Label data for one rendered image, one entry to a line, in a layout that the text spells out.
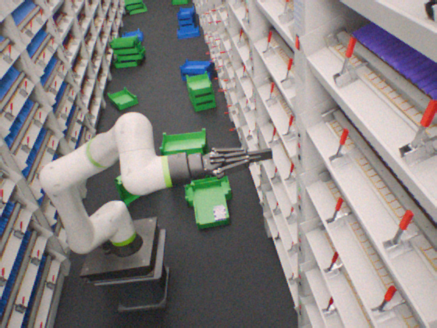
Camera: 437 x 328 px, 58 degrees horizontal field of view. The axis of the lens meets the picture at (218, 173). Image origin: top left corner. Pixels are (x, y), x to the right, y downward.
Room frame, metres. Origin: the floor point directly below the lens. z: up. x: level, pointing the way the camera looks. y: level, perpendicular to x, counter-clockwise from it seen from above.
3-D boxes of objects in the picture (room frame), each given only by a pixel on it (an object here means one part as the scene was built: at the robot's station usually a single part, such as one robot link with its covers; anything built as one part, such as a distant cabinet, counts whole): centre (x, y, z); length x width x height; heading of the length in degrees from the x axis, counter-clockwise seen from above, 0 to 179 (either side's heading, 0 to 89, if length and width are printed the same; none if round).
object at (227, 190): (2.08, 0.09, 0.04); 0.30 x 0.20 x 0.08; 92
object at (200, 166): (0.92, 0.03, 1.06); 0.09 x 0.08 x 0.08; 92
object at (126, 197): (2.20, 0.55, 0.10); 0.30 x 0.08 x 0.20; 127
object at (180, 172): (0.92, 0.10, 1.06); 0.09 x 0.06 x 0.12; 2
